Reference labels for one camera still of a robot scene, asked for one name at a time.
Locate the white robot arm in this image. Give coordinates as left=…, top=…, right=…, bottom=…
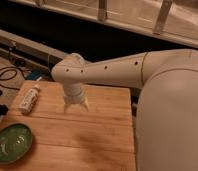
left=52, top=49, right=198, bottom=171

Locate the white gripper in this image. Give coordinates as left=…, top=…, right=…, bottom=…
left=63, top=83, right=89, bottom=113

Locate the black cable loop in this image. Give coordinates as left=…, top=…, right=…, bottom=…
left=0, top=65, right=28, bottom=90

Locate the green ceramic bowl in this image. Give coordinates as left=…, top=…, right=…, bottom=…
left=0, top=123, right=33, bottom=164

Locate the blue object behind table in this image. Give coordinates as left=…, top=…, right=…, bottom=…
left=25, top=70, right=42, bottom=80

